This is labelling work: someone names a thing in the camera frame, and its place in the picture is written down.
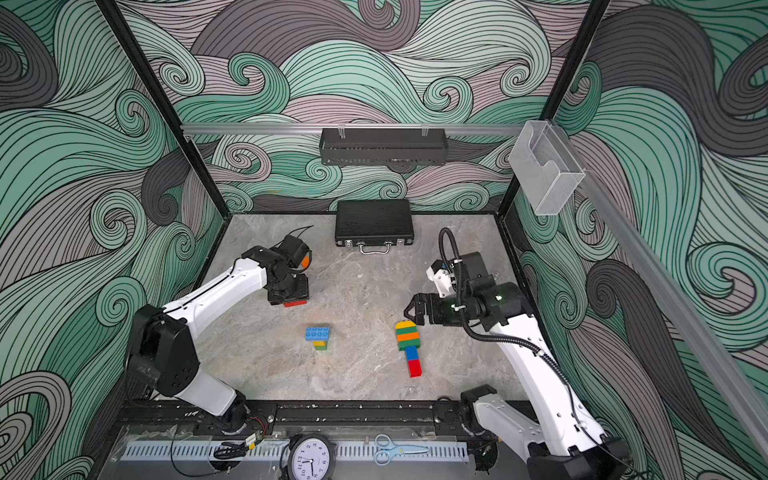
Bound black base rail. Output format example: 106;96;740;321
117;397;483;438

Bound clear plastic wall holder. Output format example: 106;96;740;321
508;120;585;216

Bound green long lego brick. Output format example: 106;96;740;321
396;327;419;339
398;339;421;351

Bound white analog clock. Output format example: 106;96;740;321
287;434;336;480

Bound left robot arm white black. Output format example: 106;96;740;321
125;236;312;425

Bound white perforated cable strip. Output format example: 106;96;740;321
119;440;470;464

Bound black hard case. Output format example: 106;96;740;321
334;199;415;248

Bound yellow half-round lego brick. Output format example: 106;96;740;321
395;321;416;332

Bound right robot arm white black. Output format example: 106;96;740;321
404;252;630;479

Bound black wall shelf tray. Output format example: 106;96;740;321
319;127;448;167

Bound light blue scissors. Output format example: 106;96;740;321
373;434;429;466

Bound red square lego brick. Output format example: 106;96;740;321
408;359;422;378

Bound light blue long lego brick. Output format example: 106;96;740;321
305;327;330;342

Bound blue square lego brick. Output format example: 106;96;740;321
405;347;419;362

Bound orange lego brick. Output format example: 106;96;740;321
397;332;420;343

